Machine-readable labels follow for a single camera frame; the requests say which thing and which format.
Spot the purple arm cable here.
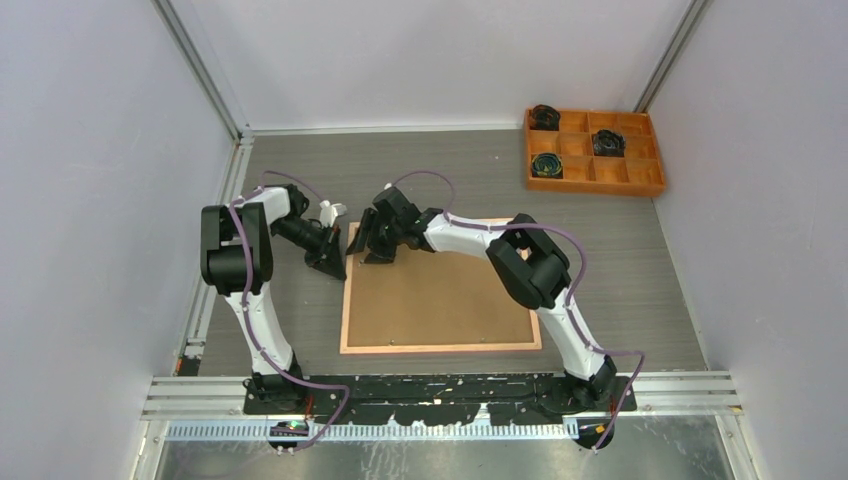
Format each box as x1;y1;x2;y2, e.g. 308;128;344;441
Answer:
228;170;352;453
384;170;647;455

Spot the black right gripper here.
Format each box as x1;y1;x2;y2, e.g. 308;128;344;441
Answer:
347;209;403;266

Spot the blue green tape roll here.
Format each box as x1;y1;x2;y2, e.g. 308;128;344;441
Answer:
530;152;564;179

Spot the black tape roll top-left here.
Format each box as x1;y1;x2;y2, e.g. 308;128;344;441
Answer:
528;104;561;131

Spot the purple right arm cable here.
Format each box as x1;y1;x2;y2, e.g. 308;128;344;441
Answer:
384;170;647;455

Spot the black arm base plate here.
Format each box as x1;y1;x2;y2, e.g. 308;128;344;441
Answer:
242;373;637;426

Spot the aluminium front rail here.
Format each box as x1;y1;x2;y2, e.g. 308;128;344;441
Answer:
142;371;743;447

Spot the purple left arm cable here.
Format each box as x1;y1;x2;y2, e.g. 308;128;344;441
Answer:
228;170;352;453

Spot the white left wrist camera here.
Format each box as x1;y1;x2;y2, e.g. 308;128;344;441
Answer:
319;200;347;227

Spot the black tape roll middle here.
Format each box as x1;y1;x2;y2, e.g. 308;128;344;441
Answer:
592;129;627;158

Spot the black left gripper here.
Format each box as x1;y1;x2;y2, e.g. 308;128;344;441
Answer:
272;217;348;281

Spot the orange compartment tray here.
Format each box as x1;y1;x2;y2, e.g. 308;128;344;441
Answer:
522;104;667;198

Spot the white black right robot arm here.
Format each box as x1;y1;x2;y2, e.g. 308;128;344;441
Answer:
346;184;617;411

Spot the aluminium left rail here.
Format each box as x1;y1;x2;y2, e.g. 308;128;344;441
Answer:
171;125;255;377

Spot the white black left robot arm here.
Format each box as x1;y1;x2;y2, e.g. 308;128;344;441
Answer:
200;184;347;414

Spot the aluminium rail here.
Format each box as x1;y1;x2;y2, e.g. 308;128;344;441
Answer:
142;371;743;447
171;125;255;377

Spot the pink wooden picture frame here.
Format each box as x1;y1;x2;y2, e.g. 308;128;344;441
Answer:
339;217;543;356

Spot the brown backing board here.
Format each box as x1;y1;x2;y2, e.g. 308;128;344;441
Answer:
347;228;535;347

